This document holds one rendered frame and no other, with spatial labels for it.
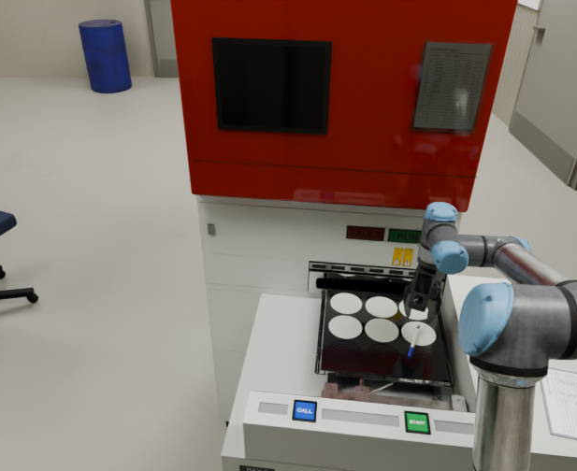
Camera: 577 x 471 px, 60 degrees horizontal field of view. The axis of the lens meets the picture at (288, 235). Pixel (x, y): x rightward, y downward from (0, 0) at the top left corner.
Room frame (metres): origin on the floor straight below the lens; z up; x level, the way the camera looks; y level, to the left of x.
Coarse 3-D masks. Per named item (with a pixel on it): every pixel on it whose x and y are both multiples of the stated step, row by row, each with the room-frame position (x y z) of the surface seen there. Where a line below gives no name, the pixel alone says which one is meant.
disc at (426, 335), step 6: (408, 324) 1.12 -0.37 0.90; (414, 324) 1.12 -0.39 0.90; (420, 324) 1.12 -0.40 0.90; (426, 324) 1.12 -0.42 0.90; (402, 330) 1.10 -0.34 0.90; (408, 330) 1.10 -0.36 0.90; (414, 330) 1.10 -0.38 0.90; (420, 330) 1.10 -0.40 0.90; (426, 330) 1.10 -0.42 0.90; (432, 330) 1.10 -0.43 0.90; (408, 336) 1.07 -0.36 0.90; (420, 336) 1.07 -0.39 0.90; (426, 336) 1.07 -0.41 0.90; (432, 336) 1.07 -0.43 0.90; (420, 342) 1.05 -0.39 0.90; (426, 342) 1.05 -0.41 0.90; (432, 342) 1.05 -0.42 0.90
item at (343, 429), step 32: (256, 416) 0.74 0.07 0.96; (288, 416) 0.75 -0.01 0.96; (320, 416) 0.75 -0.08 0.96; (352, 416) 0.75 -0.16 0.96; (384, 416) 0.75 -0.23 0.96; (448, 416) 0.75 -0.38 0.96; (256, 448) 0.72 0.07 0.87; (288, 448) 0.72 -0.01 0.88; (320, 448) 0.71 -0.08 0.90; (352, 448) 0.70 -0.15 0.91; (384, 448) 0.69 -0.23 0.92; (416, 448) 0.68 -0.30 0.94; (448, 448) 0.68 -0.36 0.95
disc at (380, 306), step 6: (372, 300) 1.23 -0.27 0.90; (378, 300) 1.23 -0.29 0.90; (384, 300) 1.23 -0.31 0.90; (390, 300) 1.23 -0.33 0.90; (366, 306) 1.20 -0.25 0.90; (372, 306) 1.20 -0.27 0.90; (378, 306) 1.20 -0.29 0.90; (384, 306) 1.20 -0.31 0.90; (390, 306) 1.20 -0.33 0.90; (396, 306) 1.20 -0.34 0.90; (372, 312) 1.17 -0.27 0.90; (378, 312) 1.17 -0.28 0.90; (384, 312) 1.17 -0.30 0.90; (390, 312) 1.17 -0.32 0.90; (396, 312) 1.17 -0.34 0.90
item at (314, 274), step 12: (312, 276) 1.32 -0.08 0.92; (324, 276) 1.32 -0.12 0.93; (336, 276) 1.31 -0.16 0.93; (348, 276) 1.31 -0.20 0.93; (360, 276) 1.31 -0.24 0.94; (372, 276) 1.30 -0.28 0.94; (384, 276) 1.30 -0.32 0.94; (396, 276) 1.30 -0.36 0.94; (312, 288) 1.32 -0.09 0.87; (336, 288) 1.32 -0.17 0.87; (348, 288) 1.32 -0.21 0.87
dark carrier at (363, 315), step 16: (368, 320) 1.14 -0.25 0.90; (400, 320) 1.14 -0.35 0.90; (416, 320) 1.14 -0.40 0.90; (336, 336) 1.07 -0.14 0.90; (368, 336) 1.07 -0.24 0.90; (400, 336) 1.07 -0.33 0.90; (336, 352) 1.00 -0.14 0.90; (352, 352) 1.00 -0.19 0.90; (368, 352) 1.01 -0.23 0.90; (384, 352) 1.01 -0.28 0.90; (400, 352) 1.01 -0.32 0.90; (416, 352) 1.01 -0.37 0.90; (432, 352) 1.01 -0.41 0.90; (336, 368) 0.95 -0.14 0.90; (352, 368) 0.95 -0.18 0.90; (368, 368) 0.95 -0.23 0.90; (384, 368) 0.95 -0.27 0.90; (400, 368) 0.95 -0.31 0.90; (416, 368) 0.95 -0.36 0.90; (432, 368) 0.95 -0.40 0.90
